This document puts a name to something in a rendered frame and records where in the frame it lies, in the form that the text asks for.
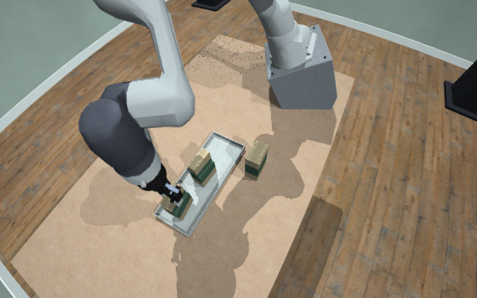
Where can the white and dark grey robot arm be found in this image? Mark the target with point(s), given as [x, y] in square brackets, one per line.
[113, 127]

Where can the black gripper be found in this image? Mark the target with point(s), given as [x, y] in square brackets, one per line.
[161, 181]

